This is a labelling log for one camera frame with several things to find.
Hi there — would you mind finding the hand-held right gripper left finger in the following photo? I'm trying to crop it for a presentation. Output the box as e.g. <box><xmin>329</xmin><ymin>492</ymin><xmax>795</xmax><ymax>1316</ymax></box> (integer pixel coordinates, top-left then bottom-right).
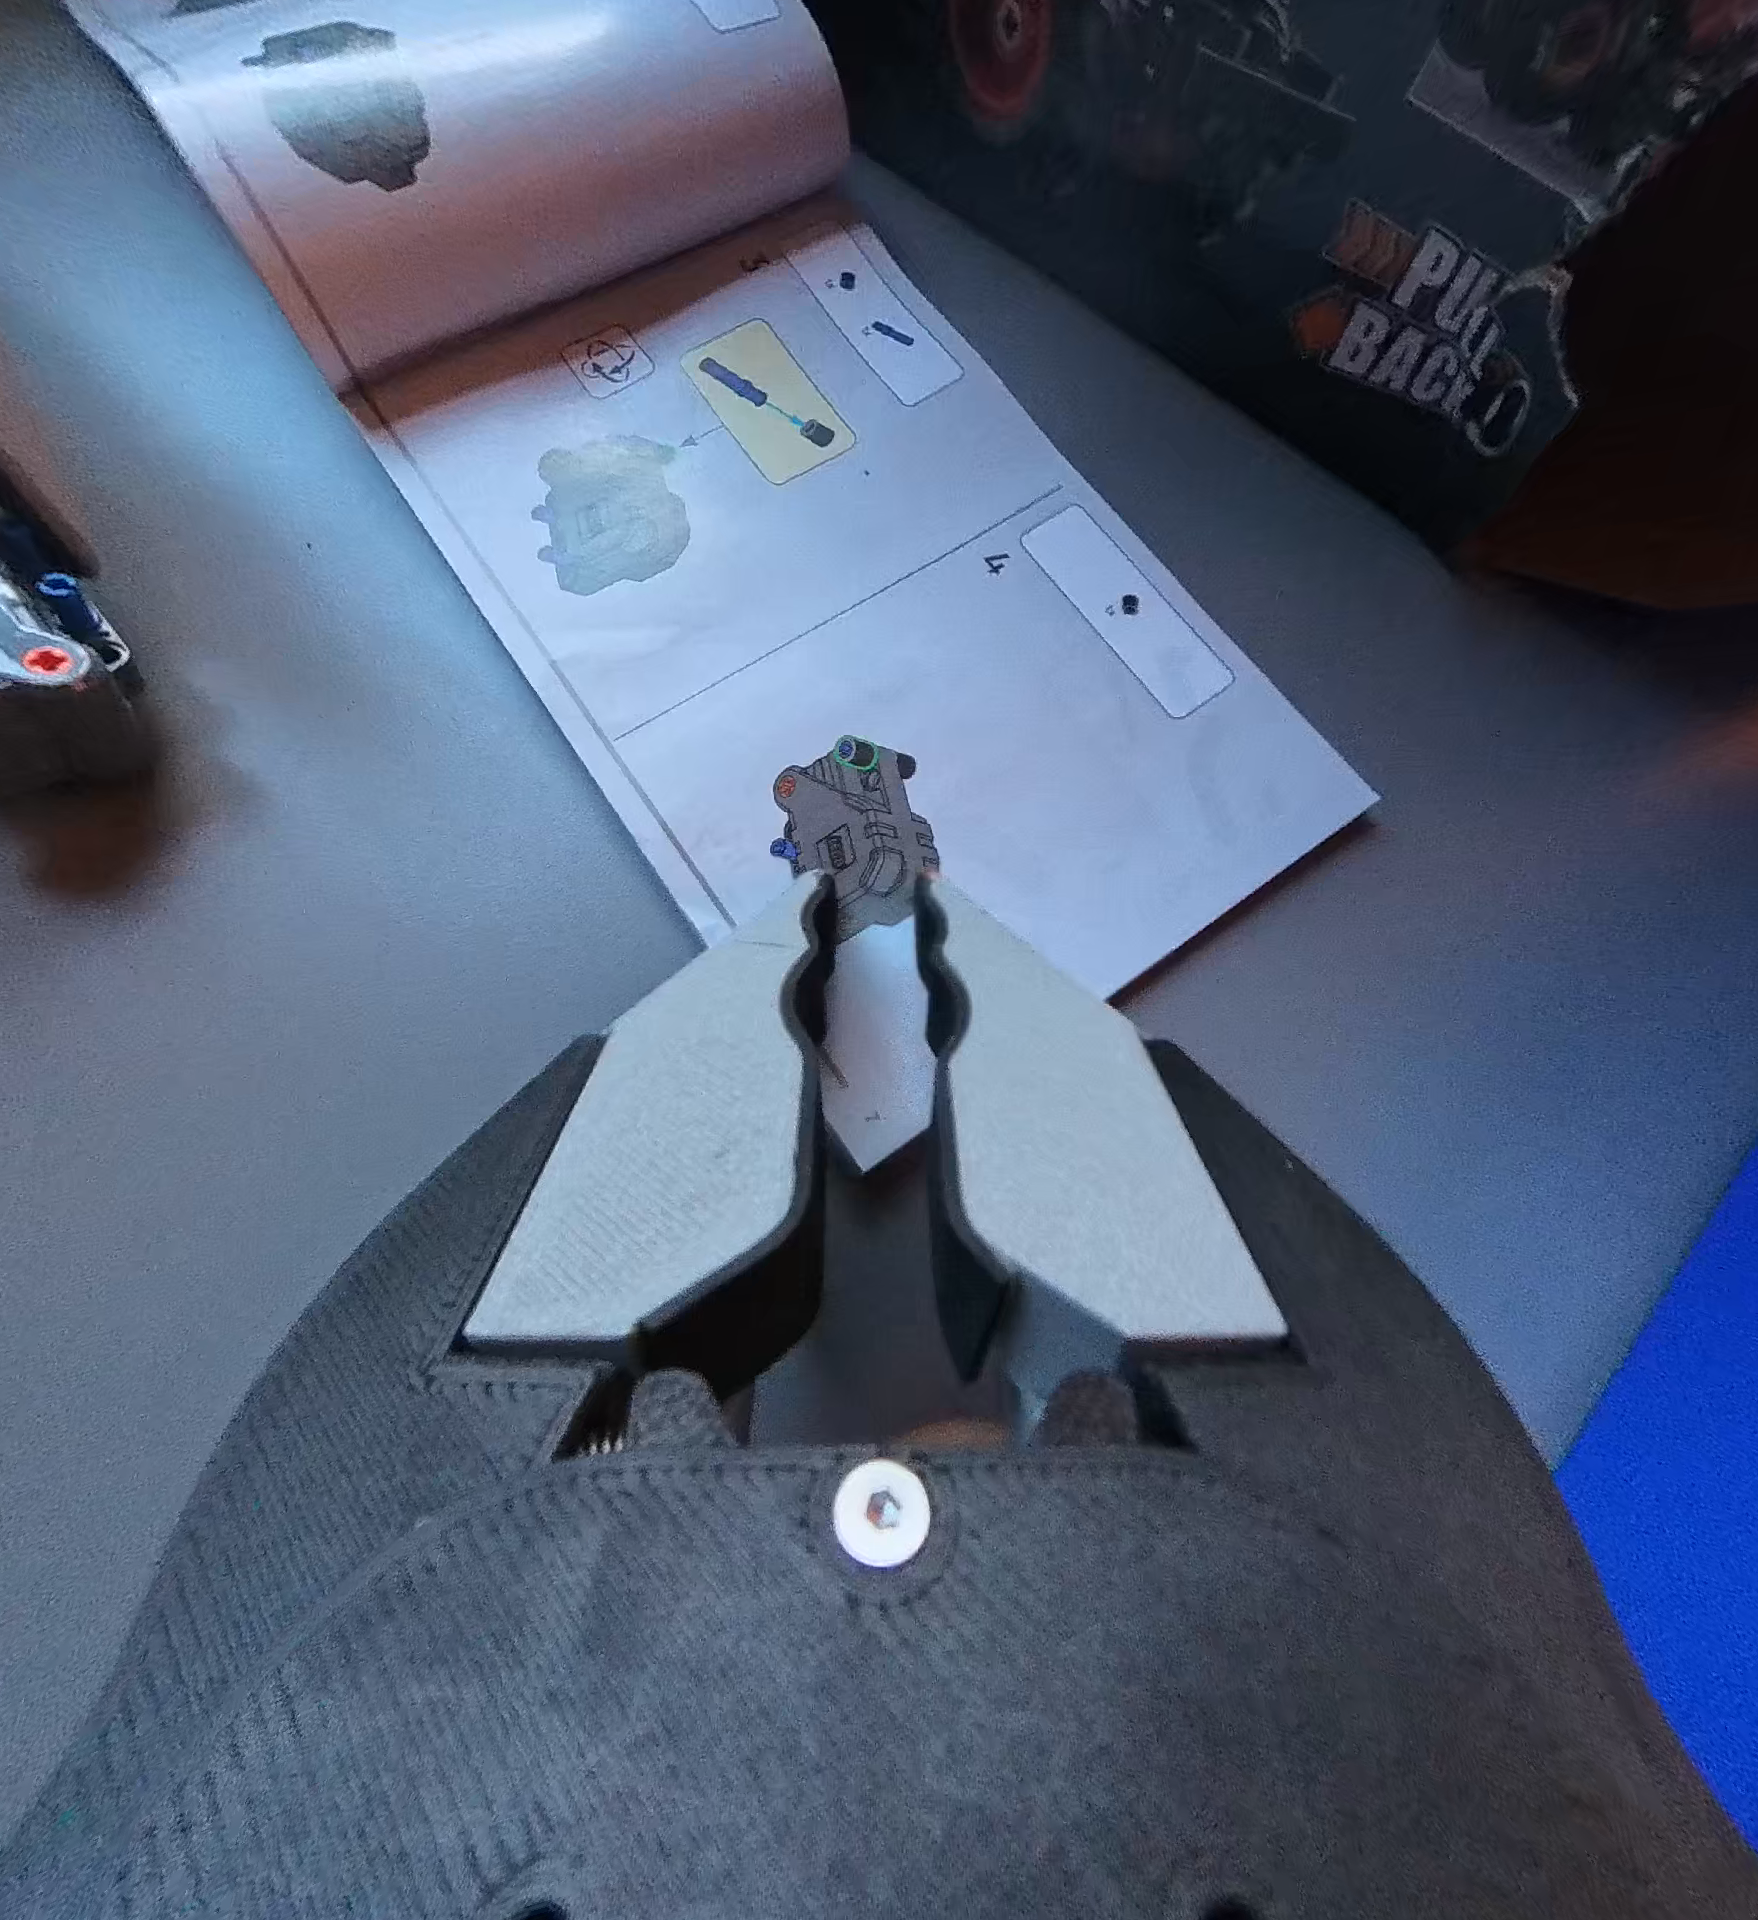
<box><xmin>460</xmin><ymin>867</ymin><xmax>840</xmax><ymax>1403</ymax></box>

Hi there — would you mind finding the grey lego motor assembly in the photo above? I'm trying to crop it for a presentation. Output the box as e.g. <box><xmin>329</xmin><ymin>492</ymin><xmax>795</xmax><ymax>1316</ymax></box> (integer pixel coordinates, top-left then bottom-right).
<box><xmin>0</xmin><ymin>512</ymin><xmax>155</xmax><ymax>826</ymax></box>

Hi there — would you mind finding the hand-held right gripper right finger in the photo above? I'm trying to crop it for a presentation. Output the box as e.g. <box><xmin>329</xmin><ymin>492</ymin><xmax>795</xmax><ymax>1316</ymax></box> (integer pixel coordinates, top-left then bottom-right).
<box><xmin>910</xmin><ymin>868</ymin><xmax>1293</xmax><ymax>1442</ymax></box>

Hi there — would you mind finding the lego instruction booklet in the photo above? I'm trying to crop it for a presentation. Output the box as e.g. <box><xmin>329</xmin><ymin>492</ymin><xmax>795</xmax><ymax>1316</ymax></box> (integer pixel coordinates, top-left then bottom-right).
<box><xmin>60</xmin><ymin>0</ymin><xmax>1384</xmax><ymax>1176</ymax></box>

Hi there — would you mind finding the blue mat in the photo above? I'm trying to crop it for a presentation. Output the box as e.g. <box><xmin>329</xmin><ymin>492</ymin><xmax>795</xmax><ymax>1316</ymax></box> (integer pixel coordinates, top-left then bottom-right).
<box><xmin>1550</xmin><ymin>1017</ymin><xmax>1758</xmax><ymax>1920</ymax></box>

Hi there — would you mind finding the dark printed lego box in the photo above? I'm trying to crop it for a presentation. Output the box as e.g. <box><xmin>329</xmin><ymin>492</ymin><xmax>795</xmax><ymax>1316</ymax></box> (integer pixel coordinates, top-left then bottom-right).
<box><xmin>805</xmin><ymin>0</ymin><xmax>1758</xmax><ymax>609</ymax></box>

